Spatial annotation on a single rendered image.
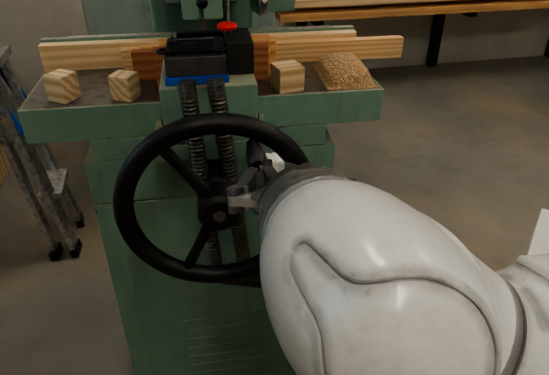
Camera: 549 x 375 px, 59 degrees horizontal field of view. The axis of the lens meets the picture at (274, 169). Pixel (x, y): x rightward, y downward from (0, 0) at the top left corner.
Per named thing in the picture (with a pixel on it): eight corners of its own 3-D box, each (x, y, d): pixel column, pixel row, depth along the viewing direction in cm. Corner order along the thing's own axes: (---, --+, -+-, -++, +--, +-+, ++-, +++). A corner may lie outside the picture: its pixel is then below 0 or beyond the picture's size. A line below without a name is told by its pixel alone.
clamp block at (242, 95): (162, 146, 72) (155, 89, 67) (166, 109, 83) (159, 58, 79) (261, 139, 74) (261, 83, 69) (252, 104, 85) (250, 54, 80)
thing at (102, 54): (44, 72, 90) (37, 46, 88) (46, 68, 92) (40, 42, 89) (354, 56, 98) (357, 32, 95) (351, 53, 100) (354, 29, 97)
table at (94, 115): (6, 176, 71) (-7, 139, 67) (54, 95, 96) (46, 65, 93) (401, 145, 78) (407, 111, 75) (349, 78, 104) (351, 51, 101)
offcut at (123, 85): (122, 92, 82) (118, 69, 80) (141, 94, 81) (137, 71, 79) (111, 100, 79) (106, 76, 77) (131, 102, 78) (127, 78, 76)
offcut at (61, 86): (47, 100, 79) (41, 75, 77) (64, 92, 82) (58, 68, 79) (65, 104, 78) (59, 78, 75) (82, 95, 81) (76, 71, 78)
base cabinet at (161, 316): (145, 433, 123) (89, 207, 86) (157, 274, 172) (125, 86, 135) (317, 408, 129) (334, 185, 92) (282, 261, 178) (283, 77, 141)
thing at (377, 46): (123, 71, 90) (120, 51, 88) (125, 68, 92) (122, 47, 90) (401, 57, 97) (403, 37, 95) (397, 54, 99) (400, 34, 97)
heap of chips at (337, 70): (328, 91, 83) (329, 69, 81) (310, 63, 94) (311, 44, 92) (378, 87, 84) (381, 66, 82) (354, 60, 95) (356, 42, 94)
